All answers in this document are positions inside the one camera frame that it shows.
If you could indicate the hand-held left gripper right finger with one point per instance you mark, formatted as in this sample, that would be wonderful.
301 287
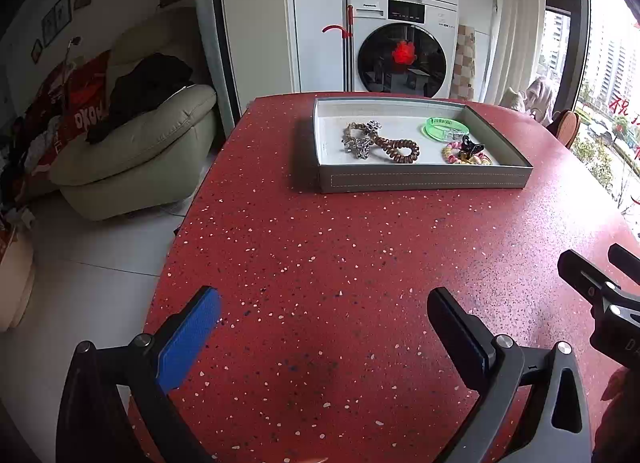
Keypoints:
460 333

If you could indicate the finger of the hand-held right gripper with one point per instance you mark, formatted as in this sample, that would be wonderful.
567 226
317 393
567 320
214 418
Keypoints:
582 275
625 258

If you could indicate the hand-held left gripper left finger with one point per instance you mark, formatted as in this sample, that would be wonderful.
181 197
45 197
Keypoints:
190 338

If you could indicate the grey tray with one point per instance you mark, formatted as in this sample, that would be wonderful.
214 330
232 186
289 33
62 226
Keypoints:
425 178

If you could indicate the black hair claw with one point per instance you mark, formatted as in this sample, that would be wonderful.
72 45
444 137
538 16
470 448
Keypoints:
470 145

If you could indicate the green translucent bangle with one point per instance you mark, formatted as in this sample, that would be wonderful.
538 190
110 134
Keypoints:
430 132

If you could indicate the silver rhinestone ornament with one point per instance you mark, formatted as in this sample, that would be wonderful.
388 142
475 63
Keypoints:
372 126
361 148

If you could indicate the wooden chair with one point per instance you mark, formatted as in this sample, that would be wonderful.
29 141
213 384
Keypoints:
567 128

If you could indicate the cream round stool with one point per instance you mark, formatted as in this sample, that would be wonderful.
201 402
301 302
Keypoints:
15 283

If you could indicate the cream leather sofa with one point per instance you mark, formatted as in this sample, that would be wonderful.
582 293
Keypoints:
140 158

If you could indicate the pile of clothes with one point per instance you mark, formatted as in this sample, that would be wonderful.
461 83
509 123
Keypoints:
25 163

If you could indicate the red printed cloth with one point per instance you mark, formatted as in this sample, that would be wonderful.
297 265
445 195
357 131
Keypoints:
85 108

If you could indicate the dark cloth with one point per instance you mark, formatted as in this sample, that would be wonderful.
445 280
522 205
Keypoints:
145 83

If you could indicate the white curtain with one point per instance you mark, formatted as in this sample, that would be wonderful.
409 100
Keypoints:
515 18

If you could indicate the white washing machine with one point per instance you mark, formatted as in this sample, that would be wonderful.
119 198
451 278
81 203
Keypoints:
370 13

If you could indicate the white cabinet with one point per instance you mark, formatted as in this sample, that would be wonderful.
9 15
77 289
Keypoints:
320 3

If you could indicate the dark window frame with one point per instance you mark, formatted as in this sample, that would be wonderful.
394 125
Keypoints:
570 18

